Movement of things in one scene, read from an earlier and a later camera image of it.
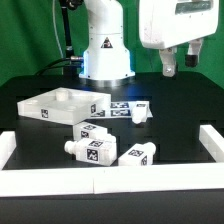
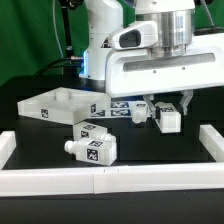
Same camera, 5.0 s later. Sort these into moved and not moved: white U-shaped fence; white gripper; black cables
Moved: white gripper
Not moved: white U-shaped fence; black cables
